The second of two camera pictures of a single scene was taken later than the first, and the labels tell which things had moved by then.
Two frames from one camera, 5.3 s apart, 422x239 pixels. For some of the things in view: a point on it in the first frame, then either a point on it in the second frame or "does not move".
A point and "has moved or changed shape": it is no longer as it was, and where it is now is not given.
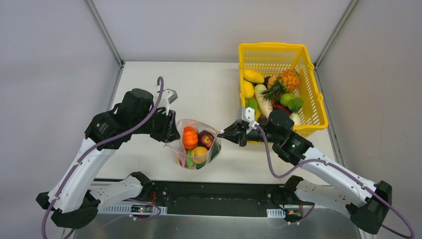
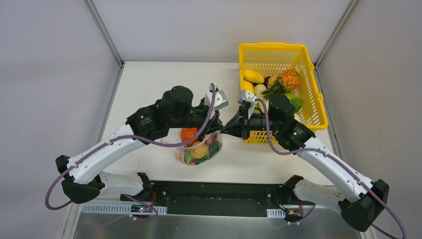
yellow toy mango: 253,76 does not move
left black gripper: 169,125 to 208,115
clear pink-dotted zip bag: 199,143 has moved or changed shape
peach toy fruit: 271,80 does not move
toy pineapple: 288,81 does not move
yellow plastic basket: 268,58 does not move
